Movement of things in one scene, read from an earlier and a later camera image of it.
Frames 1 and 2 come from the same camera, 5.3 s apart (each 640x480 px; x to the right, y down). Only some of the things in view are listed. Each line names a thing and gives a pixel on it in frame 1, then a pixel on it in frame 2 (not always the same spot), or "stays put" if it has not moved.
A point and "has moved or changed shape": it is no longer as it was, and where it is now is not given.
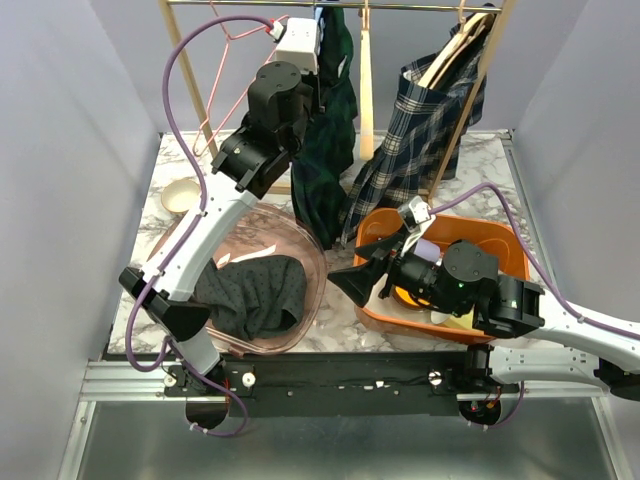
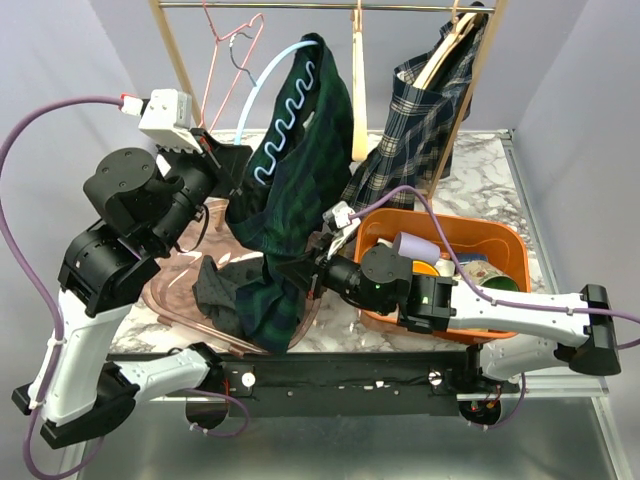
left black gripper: (310, 79) to (228, 160)
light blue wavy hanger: (321, 23) has moved or changed shape
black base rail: (304, 385) stays put
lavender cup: (427, 249) stays put
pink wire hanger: (220, 71) to (261, 27)
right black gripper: (358, 282) to (302, 271)
